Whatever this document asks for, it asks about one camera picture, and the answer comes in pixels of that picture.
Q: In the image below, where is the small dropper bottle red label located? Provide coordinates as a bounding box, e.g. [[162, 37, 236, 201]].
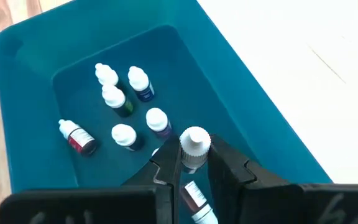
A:
[[57, 119, 98, 156]]

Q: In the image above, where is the teal plastic bin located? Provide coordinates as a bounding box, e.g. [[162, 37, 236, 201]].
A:
[[0, 0, 334, 224]]

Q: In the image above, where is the small dropper bottle green label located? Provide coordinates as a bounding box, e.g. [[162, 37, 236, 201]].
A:
[[101, 83, 134, 118]]

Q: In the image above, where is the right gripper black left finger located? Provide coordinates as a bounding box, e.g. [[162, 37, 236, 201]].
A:
[[0, 136, 182, 224]]

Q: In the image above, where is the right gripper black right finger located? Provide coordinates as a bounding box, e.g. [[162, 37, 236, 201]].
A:
[[208, 134, 358, 224]]

